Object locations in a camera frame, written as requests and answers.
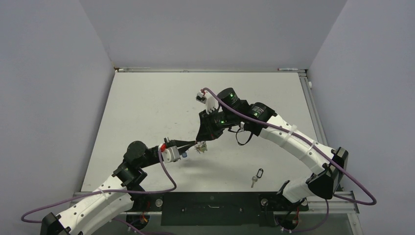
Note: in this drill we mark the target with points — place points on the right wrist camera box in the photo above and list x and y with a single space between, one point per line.
208 100

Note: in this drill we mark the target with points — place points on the black tag loose key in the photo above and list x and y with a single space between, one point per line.
257 176

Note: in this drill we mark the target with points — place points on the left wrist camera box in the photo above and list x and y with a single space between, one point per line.
169 154

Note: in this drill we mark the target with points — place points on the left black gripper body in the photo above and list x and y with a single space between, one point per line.
153 158

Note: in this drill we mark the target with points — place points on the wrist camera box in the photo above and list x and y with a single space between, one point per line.
208 100
169 154

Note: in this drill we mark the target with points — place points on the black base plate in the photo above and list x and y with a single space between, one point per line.
214 209

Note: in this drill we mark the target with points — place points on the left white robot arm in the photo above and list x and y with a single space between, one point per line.
117 193

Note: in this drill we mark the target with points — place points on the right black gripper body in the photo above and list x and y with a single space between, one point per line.
217 121

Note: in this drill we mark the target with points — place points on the aluminium table frame rail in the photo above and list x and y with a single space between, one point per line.
317 124

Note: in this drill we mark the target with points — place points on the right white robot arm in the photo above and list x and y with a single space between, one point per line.
226 110

